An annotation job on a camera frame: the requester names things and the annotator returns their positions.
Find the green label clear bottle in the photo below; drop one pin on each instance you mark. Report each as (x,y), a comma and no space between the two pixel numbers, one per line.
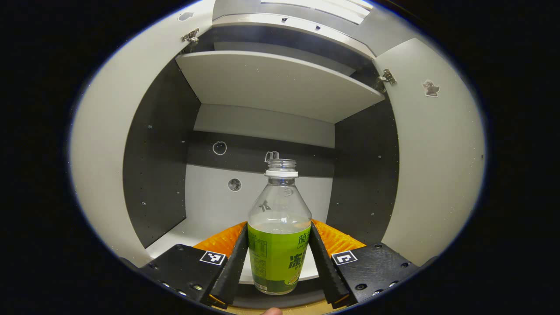
(278,253)

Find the metal door hinge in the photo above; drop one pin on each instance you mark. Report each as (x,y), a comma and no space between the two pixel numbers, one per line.
(190,36)
(386,77)

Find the grey cabinet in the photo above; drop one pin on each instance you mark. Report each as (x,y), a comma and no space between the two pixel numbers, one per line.
(157,175)

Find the grey cabinet door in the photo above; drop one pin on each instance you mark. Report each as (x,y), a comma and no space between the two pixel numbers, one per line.
(105,131)
(437,166)

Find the ceiling light panel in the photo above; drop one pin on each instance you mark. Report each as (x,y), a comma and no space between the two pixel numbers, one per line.
(332,8)

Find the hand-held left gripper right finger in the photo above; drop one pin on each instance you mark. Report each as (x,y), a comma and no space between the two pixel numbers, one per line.
(328,271)

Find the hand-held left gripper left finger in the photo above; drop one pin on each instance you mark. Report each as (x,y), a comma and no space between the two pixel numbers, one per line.
(234,271)

